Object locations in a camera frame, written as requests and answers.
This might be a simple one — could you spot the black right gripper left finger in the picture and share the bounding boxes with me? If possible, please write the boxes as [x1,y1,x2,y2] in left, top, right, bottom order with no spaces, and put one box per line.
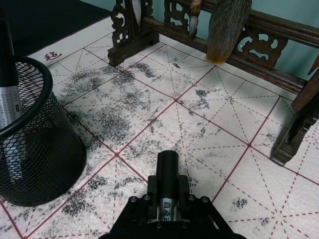
[109,175,160,236]

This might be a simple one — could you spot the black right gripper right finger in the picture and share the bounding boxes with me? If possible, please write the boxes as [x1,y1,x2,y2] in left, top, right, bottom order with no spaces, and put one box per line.
[174,175,226,230]

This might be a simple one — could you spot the white felt mat red grid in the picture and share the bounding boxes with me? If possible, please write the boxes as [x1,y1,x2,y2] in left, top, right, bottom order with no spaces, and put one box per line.
[0,16,319,239]

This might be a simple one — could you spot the black mesh pen holder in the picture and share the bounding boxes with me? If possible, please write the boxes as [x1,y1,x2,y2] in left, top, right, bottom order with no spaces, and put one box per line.
[0,56,88,207]

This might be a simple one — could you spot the dark carved wooden brush rack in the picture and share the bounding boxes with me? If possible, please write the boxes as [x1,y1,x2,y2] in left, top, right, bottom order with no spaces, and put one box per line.
[107,0,319,166]

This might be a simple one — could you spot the large grey-brown bristle brush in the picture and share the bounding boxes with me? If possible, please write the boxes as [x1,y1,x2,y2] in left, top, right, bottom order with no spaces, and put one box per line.
[205,0,253,66]

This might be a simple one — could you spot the small white-tipped calligraphy brush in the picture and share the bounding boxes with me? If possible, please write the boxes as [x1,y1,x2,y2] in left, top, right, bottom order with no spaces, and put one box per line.
[188,0,201,40]

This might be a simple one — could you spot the white bristle calligraphy brush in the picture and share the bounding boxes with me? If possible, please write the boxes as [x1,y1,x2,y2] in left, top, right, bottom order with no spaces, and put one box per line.
[131,0,143,27]

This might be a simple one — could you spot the thin brown pointed brush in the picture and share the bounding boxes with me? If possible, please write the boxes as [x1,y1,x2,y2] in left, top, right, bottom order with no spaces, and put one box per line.
[307,52,319,76]

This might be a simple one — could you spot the black table cloth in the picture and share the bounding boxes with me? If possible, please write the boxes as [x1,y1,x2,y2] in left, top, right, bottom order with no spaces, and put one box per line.
[0,0,118,59]

